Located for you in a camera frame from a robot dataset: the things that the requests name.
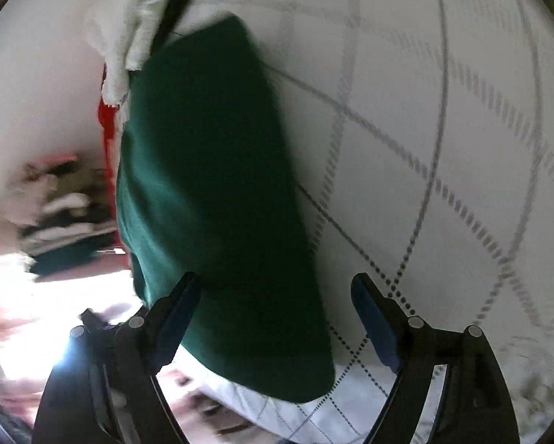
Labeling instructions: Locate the white knit cloth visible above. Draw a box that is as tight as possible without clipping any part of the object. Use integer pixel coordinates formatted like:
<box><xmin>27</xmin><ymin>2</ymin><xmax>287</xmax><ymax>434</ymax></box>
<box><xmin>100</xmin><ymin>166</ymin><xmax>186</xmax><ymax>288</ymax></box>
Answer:
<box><xmin>85</xmin><ymin>0</ymin><xmax>173</xmax><ymax>108</ymax></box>

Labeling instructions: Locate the stack of folded clothes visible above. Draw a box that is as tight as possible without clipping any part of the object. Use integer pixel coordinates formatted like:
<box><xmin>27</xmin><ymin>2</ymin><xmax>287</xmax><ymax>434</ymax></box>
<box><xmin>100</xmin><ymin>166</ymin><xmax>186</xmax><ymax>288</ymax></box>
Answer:
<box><xmin>17</xmin><ymin>152</ymin><xmax>129</xmax><ymax>278</ymax></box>

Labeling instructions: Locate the dark green garment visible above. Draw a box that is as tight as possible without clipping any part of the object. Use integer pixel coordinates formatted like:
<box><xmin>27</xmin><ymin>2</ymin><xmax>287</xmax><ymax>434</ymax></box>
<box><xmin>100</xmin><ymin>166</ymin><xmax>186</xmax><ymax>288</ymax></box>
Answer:
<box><xmin>116</xmin><ymin>14</ymin><xmax>337</xmax><ymax>403</ymax></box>

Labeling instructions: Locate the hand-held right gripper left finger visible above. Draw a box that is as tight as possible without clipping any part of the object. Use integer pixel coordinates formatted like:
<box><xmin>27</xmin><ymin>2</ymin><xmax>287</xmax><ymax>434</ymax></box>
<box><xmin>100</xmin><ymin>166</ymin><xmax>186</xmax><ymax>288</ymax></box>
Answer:
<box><xmin>31</xmin><ymin>272</ymin><xmax>203</xmax><ymax>444</ymax></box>

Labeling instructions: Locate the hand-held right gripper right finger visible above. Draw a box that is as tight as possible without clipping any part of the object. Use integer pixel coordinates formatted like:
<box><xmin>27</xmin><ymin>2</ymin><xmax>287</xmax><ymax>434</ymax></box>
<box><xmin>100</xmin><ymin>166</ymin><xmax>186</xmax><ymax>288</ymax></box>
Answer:
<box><xmin>351</xmin><ymin>273</ymin><xmax>521</xmax><ymax>444</ymax></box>

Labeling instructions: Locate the white checked bed sheet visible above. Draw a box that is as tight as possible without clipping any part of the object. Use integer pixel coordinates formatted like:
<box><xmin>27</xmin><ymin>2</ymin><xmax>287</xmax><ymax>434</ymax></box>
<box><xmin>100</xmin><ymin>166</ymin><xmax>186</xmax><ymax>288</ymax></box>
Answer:
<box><xmin>166</xmin><ymin>0</ymin><xmax>554</xmax><ymax>444</ymax></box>

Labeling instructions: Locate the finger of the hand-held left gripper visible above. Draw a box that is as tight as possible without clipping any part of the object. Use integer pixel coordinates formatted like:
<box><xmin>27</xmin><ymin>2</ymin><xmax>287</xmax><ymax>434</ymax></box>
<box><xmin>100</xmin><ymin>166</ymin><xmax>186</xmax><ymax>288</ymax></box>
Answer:
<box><xmin>79</xmin><ymin>307</ymin><xmax>117</xmax><ymax>331</ymax></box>

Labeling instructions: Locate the red patterned blanket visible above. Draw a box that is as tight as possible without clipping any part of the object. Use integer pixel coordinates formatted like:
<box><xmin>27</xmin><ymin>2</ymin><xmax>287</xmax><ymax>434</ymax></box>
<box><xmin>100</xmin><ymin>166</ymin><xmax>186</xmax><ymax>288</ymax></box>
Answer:
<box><xmin>97</xmin><ymin>65</ymin><xmax>126</xmax><ymax>241</ymax></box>

